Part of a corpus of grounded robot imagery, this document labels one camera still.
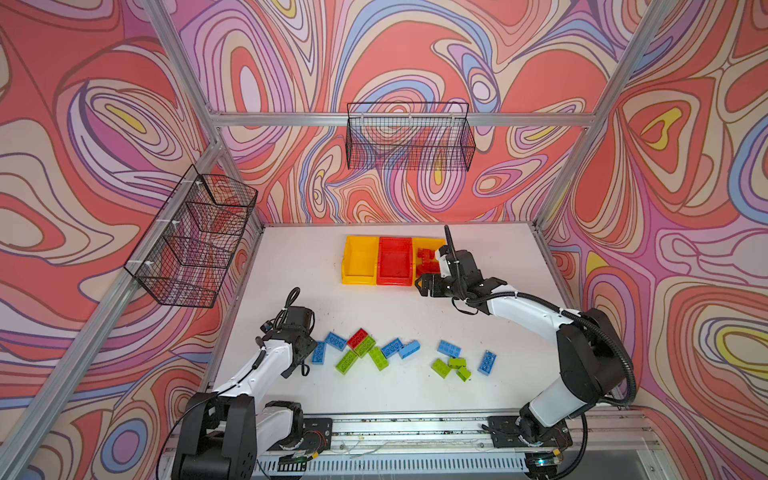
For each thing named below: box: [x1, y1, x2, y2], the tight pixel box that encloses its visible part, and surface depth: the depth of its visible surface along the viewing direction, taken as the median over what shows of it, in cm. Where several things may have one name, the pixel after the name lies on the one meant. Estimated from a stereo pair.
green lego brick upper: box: [353, 335, 376, 358], surface depth 88 cm
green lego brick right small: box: [449, 358, 467, 369], surface depth 86 cm
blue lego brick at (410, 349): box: [398, 340, 421, 360], surface depth 88 cm
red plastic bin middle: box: [377, 237, 413, 286], surface depth 107 cm
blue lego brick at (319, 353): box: [312, 341, 327, 365], surface depth 88 cm
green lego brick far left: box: [335, 350, 358, 375], surface depth 86 cm
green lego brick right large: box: [431, 358, 452, 379], surface depth 86 cm
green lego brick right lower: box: [456, 367, 472, 382], surface depth 84 cm
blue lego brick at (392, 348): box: [381, 338, 404, 359], surface depth 88 cm
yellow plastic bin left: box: [342, 236, 379, 285], surface depth 107 cm
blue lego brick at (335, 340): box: [325, 331, 347, 352], surface depth 90 cm
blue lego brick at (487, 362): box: [477, 350, 497, 376], surface depth 86 cm
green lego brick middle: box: [369, 346, 389, 371], surface depth 87 cm
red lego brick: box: [347, 328, 369, 350], surface depth 90 cm
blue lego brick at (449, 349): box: [437, 339, 462, 358], surface depth 88 cm
